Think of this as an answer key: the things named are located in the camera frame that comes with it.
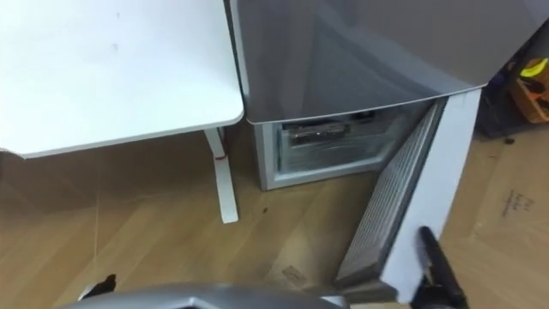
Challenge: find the white desk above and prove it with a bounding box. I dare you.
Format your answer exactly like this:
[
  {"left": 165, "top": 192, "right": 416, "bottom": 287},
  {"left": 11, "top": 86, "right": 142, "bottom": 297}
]
[{"left": 0, "top": 0, "right": 245, "bottom": 225}]

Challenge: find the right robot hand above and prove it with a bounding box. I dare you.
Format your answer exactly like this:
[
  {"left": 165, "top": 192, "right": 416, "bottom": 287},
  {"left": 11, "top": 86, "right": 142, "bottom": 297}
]
[{"left": 410, "top": 225, "right": 470, "bottom": 309}]

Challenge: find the grey fridge door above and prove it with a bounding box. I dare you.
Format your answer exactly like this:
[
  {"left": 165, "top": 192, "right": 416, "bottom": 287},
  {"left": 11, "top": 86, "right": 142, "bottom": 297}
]
[{"left": 333, "top": 88, "right": 484, "bottom": 305}]

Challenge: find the robot body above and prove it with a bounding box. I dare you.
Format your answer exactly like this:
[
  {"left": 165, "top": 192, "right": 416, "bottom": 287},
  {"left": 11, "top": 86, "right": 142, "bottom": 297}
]
[{"left": 54, "top": 282, "right": 352, "bottom": 309}]

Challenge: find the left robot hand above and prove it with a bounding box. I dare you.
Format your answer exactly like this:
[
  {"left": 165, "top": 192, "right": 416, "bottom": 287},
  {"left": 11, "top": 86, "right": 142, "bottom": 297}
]
[{"left": 78, "top": 273, "right": 118, "bottom": 301}]

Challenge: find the grey fridge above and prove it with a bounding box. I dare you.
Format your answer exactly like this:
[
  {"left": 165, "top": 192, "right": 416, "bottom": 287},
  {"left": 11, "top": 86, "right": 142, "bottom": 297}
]
[{"left": 223, "top": 0, "right": 549, "bottom": 192}]

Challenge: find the yellow banana soft toy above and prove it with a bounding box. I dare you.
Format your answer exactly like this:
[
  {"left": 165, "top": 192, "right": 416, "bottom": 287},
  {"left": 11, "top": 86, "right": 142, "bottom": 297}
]
[{"left": 519, "top": 57, "right": 549, "bottom": 79}]

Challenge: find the brown cardboard sheet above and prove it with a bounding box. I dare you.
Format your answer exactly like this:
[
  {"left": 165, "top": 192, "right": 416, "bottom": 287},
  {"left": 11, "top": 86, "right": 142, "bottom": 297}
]
[{"left": 437, "top": 123, "right": 549, "bottom": 309}]

